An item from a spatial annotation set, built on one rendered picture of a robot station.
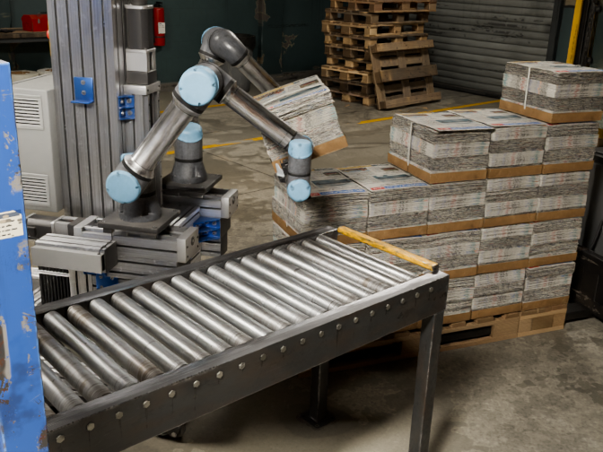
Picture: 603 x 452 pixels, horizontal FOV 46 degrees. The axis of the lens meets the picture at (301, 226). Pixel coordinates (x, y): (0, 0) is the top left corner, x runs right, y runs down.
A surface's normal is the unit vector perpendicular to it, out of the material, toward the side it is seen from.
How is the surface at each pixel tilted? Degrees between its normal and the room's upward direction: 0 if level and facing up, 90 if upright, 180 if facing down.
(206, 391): 90
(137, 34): 90
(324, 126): 86
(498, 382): 0
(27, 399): 90
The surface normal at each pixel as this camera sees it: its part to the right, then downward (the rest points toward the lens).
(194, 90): 0.03, 0.24
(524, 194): 0.37, 0.33
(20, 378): 0.66, 0.28
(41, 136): -0.21, 0.33
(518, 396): 0.04, -0.94
